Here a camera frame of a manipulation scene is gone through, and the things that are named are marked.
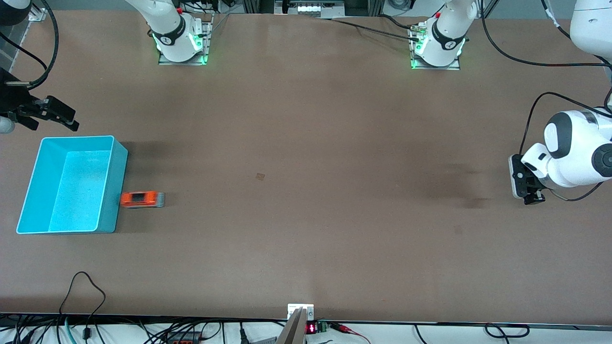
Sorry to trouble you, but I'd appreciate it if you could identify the orange toy bus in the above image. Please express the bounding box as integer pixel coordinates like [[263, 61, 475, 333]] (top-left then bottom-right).
[[120, 191, 165, 209]]

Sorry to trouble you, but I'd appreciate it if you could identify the blue plastic box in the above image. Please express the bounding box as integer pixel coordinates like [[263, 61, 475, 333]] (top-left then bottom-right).
[[16, 136, 129, 235]]

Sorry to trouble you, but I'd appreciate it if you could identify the red alligator clip lead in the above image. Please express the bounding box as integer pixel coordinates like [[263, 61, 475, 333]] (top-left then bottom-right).
[[329, 323, 371, 344]]

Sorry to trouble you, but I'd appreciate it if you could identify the black power strip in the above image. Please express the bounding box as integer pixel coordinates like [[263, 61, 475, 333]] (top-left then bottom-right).
[[165, 333, 204, 344]]

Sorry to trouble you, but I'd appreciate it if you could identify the white mounting plate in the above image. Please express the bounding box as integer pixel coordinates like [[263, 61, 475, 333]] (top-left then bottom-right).
[[287, 304, 315, 321]]

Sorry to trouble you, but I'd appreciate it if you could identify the grey equipment with white connectors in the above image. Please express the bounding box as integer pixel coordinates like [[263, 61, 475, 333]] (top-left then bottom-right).
[[273, 0, 346, 19]]

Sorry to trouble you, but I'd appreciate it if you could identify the grey metal bar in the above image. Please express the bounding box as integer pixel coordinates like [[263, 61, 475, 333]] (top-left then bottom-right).
[[276, 308, 307, 344]]

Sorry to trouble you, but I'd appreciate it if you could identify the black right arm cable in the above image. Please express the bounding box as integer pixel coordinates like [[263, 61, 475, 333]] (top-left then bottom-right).
[[0, 0, 59, 90]]

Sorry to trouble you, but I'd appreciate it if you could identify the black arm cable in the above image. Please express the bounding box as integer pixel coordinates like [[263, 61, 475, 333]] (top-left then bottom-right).
[[481, 0, 612, 201], [0, 0, 59, 90]]

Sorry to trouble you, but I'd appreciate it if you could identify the aluminium frame corner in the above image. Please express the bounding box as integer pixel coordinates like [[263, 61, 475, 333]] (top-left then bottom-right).
[[26, 0, 48, 22]]

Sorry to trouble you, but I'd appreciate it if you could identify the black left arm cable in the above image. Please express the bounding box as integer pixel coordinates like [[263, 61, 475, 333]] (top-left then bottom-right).
[[481, 0, 612, 201]]

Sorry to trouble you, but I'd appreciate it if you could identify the coiled black cable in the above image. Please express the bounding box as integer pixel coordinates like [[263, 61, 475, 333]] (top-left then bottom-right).
[[484, 323, 531, 339]]

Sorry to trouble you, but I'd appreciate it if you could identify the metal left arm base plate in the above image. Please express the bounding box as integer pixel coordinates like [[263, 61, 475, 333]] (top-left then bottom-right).
[[410, 21, 462, 71]]

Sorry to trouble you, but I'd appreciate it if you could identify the looped thin black cable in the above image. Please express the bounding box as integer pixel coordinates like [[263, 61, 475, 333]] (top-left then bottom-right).
[[58, 271, 107, 341]]

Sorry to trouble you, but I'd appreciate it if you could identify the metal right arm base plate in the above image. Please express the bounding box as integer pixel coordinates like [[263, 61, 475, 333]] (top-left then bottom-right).
[[158, 13, 214, 66]]

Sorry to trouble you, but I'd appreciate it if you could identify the thick black table cable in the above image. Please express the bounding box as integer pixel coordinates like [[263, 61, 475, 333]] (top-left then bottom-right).
[[378, 14, 421, 32]]

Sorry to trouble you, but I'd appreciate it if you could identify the thin black table cable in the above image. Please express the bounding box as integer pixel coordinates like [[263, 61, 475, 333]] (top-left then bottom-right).
[[313, 16, 422, 43]]

